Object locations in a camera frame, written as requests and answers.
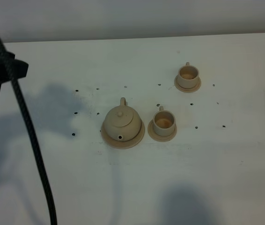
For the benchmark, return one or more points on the beige ceramic teapot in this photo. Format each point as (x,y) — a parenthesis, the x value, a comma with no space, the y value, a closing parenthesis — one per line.
(122,123)

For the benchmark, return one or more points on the large beige teapot saucer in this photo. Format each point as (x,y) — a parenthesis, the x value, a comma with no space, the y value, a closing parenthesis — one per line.
(123,145)

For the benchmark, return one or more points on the beige cup saucer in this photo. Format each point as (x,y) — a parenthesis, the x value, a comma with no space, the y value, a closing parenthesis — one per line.
(158,138)
(199,84)

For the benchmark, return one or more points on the near beige teacup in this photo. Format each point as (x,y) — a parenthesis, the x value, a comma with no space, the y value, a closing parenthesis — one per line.
(164,122)

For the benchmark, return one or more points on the far beige cup saucer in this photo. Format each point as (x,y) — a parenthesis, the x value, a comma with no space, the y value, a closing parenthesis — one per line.
(199,84)

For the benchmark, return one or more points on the far beige teacup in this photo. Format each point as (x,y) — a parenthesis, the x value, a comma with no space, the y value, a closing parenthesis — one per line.
(188,76)

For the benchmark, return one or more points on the near beige cup saucer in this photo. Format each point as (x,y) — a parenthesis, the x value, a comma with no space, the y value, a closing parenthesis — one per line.
(158,138)

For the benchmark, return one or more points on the beige teacup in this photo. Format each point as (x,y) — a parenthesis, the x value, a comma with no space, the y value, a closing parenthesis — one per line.
(188,76)
(164,122)

